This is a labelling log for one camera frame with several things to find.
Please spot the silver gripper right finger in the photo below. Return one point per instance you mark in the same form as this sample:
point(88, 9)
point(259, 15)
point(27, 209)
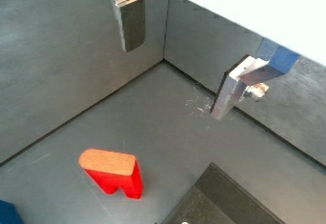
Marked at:
point(245, 78)

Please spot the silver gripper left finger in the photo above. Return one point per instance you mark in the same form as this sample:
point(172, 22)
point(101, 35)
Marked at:
point(130, 12)

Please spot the red square-circle peg block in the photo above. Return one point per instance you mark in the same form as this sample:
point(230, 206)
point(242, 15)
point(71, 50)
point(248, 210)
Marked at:
point(114, 171)

